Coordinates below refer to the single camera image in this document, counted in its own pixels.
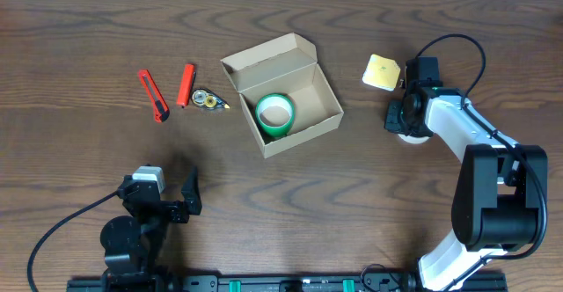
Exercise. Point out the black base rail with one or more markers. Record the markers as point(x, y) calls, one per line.
point(211, 283)

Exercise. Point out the white tape roll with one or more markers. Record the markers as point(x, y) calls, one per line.
point(413, 140)

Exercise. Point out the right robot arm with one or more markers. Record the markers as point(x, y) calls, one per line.
point(499, 210)

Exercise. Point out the green tape roll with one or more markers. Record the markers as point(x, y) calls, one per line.
point(275, 114)

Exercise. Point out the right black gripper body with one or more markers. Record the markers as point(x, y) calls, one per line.
point(396, 119)

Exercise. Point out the correction tape dispenser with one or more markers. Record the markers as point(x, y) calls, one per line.
point(205, 98)

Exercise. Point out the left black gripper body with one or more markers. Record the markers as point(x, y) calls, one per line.
point(172, 211)

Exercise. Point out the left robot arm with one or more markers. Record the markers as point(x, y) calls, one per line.
point(133, 242)

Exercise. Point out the cardboard box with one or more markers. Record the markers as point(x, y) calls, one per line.
point(284, 93)

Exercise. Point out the yellow sticky note pad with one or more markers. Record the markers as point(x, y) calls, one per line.
point(382, 73)

